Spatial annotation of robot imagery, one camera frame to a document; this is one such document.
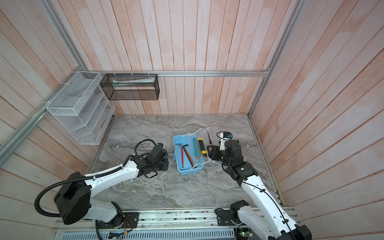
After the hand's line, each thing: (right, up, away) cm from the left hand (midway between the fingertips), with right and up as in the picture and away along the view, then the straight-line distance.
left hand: (165, 166), depth 85 cm
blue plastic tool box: (+15, +7, +17) cm, 24 cm away
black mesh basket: (-28, +52, +20) cm, 62 cm away
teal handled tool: (+19, +9, +6) cm, 22 cm away
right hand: (+25, +12, -7) cm, 29 cm away
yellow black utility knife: (+23, +8, +3) cm, 24 cm away
